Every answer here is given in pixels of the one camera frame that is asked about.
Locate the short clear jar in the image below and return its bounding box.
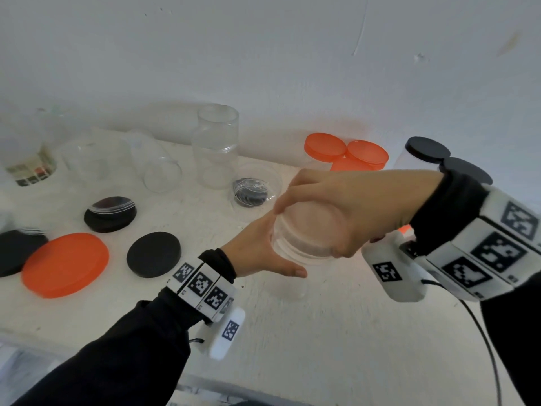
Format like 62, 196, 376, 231
231, 162, 283, 211

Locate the wrist marker band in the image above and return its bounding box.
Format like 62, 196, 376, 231
415, 185, 541, 302
166, 257, 237, 324

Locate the right wrist marker band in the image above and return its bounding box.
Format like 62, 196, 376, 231
415, 185, 541, 302

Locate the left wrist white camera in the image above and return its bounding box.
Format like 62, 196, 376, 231
195, 308, 246, 362

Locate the clear shallow plastic container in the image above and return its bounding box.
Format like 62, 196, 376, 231
90, 196, 136, 215

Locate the person's right hand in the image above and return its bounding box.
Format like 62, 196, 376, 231
272, 168, 444, 259

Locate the black round lid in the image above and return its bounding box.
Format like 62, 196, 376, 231
126, 231, 182, 279
0, 228, 50, 279
84, 197, 138, 233

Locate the wrist white camera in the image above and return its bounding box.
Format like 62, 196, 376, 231
361, 230, 441, 303
195, 308, 246, 362

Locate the tall clear plastic jar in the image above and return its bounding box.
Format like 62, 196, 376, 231
191, 104, 240, 191

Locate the large orange lid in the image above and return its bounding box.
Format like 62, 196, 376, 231
21, 233, 110, 299

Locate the person's left forearm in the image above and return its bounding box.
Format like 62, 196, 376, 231
13, 248, 237, 406

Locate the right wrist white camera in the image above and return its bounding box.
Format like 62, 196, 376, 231
361, 230, 441, 303

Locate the left wrist marker band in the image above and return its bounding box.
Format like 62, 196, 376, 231
166, 257, 237, 324

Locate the clear jar with colour label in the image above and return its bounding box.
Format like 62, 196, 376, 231
0, 109, 58, 187

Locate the black lid inside jar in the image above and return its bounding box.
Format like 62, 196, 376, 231
233, 178, 270, 208

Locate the person's left hand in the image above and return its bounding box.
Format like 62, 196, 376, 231
221, 210, 308, 279

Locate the person's right forearm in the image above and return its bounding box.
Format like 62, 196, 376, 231
409, 169, 541, 406

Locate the black camera cable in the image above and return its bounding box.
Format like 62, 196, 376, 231
421, 279, 504, 406

